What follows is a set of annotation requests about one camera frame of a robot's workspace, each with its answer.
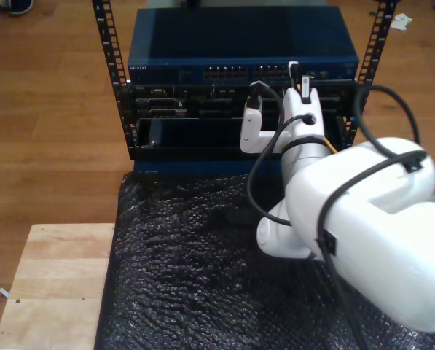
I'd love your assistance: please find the black rack server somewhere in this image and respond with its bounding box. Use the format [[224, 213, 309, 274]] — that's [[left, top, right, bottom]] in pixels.
[[128, 82, 357, 120]]

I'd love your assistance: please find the black rack shelf tray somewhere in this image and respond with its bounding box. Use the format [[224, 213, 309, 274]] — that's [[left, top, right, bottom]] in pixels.
[[135, 116, 349, 161]]

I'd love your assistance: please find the black bubble wrap mat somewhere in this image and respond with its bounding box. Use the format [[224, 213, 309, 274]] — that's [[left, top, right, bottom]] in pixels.
[[93, 171, 435, 350]]

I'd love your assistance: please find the dark shoe white sole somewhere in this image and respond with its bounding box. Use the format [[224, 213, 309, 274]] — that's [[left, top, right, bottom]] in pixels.
[[8, 0, 36, 15]]

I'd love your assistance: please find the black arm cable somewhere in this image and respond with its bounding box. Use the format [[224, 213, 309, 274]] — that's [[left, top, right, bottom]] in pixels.
[[246, 82, 428, 350]]

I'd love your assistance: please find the crumpled white paper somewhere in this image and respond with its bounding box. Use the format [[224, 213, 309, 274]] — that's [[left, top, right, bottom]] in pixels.
[[389, 12, 415, 31]]

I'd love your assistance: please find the black server rack frame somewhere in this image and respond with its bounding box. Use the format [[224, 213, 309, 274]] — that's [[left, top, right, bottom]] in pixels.
[[91, 0, 399, 162]]

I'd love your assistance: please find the blue network switch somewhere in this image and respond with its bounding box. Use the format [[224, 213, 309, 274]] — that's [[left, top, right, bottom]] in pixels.
[[127, 6, 360, 87]]

